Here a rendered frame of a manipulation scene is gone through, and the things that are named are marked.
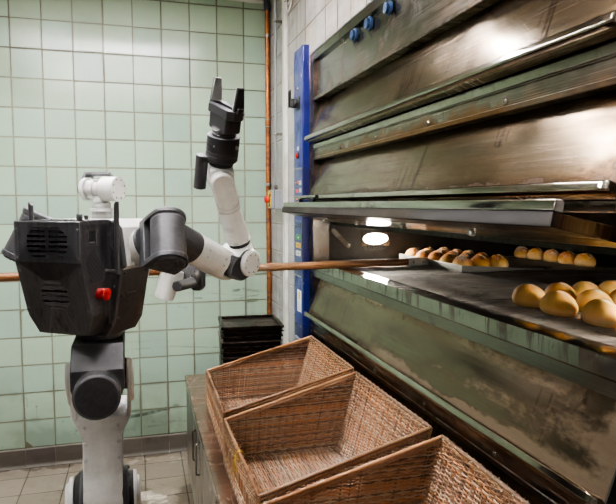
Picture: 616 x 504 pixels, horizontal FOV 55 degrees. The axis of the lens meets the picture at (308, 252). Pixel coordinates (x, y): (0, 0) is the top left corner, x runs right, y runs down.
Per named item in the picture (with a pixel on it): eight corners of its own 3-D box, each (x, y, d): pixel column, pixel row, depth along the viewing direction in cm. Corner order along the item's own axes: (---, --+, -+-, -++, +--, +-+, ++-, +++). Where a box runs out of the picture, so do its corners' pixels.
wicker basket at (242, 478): (357, 445, 212) (358, 369, 210) (435, 527, 158) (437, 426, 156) (220, 462, 198) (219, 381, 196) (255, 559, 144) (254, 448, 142)
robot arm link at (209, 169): (241, 156, 159) (236, 195, 164) (234, 143, 168) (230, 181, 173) (198, 153, 156) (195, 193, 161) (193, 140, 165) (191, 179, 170)
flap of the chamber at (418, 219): (281, 212, 263) (323, 221, 269) (550, 227, 92) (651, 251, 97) (282, 206, 263) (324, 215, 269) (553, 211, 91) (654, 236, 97)
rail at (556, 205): (282, 206, 263) (286, 207, 264) (553, 211, 91) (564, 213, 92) (283, 202, 263) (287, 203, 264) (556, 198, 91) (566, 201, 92)
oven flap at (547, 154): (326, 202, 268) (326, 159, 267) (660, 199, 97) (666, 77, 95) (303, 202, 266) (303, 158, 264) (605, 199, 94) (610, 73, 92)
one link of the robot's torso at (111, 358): (125, 419, 147) (123, 348, 145) (68, 424, 143) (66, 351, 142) (126, 386, 173) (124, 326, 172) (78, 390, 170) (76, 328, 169)
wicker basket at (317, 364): (313, 394, 269) (313, 334, 267) (356, 442, 215) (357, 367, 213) (204, 404, 256) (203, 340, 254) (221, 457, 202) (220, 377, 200)
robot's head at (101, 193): (111, 209, 158) (110, 175, 157) (79, 209, 161) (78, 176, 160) (126, 209, 164) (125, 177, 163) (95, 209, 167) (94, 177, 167)
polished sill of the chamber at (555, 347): (326, 269, 271) (326, 260, 271) (654, 382, 99) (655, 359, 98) (313, 269, 270) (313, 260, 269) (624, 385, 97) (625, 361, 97)
